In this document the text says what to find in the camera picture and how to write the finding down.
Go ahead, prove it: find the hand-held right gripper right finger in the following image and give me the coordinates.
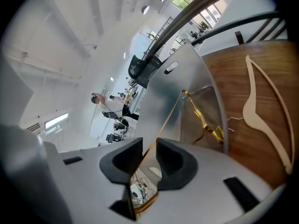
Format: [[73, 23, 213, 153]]
[[140, 138, 287, 224]]

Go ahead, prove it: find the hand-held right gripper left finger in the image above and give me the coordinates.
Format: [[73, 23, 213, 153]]
[[58, 137, 144, 224]]

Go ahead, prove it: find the gold metal clothes hanger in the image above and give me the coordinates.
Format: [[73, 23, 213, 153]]
[[129, 89, 225, 216]]

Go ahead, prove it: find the wooden clothes hanger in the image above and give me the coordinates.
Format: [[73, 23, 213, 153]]
[[228, 55, 294, 175]]

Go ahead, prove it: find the grey plastic storage bin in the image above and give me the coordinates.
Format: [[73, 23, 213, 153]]
[[135, 43, 228, 154]]

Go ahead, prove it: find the white round floor device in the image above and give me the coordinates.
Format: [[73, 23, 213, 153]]
[[130, 182, 147, 205]]

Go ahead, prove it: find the ceiling light panel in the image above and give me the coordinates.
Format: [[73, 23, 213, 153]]
[[44, 112, 70, 129]]

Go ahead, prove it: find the ceiling air conditioner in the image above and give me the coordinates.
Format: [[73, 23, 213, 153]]
[[24, 122, 43, 133]]

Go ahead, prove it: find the black mesh office chair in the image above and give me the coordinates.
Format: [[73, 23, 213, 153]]
[[128, 54, 162, 89]]

